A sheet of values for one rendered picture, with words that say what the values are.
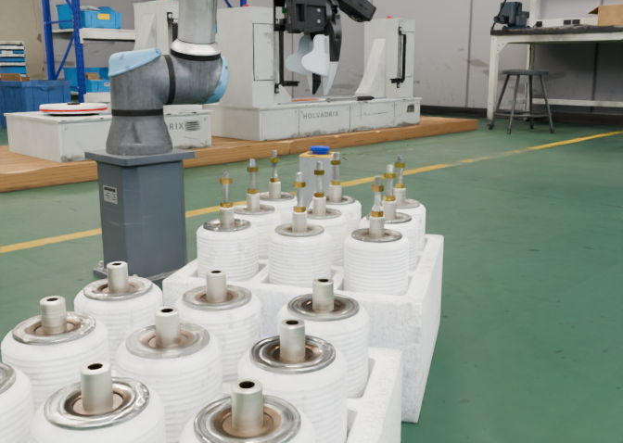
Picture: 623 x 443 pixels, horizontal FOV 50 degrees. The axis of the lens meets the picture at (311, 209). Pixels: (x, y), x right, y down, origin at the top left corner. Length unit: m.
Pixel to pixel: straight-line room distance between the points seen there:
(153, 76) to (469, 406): 0.96
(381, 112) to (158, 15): 1.68
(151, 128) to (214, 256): 0.59
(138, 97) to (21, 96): 4.03
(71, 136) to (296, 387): 2.61
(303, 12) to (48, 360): 0.64
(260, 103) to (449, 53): 3.32
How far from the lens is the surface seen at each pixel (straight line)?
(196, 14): 1.56
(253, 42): 3.74
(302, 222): 1.00
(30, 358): 0.66
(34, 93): 5.53
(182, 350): 0.61
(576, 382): 1.18
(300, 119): 3.91
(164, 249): 1.59
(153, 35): 3.49
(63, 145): 3.08
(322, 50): 1.07
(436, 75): 6.85
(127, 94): 1.55
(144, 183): 1.53
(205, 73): 1.58
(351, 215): 1.21
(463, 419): 1.03
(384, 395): 0.69
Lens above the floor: 0.50
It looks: 12 degrees down
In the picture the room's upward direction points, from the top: straight up
